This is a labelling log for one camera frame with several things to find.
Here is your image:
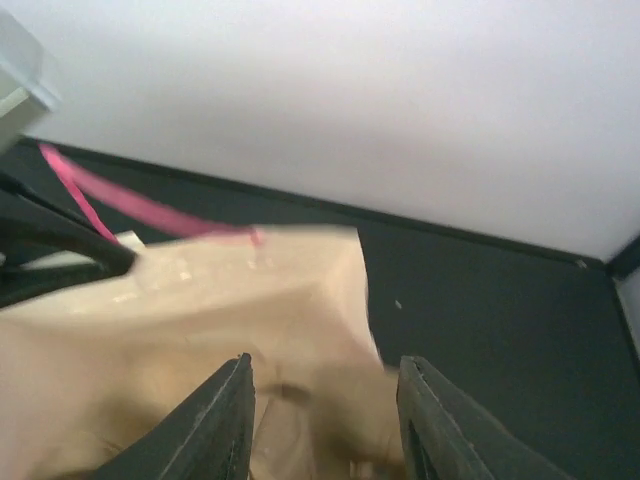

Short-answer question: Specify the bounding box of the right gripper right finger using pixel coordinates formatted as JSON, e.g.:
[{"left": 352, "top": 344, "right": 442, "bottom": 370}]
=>
[{"left": 397, "top": 356, "right": 570, "bottom": 480}]

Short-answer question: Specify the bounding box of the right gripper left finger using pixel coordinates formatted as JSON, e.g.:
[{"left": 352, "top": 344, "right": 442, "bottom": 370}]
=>
[{"left": 92, "top": 353, "right": 255, "bottom": 480}]

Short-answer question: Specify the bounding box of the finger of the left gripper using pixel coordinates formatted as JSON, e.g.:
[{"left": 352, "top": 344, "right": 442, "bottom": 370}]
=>
[{"left": 1, "top": 173, "right": 137, "bottom": 305}]

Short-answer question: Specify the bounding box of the cake print paper bag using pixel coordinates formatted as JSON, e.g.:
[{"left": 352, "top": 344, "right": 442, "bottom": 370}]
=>
[{"left": 0, "top": 142, "right": 406, "bottom": 480}]

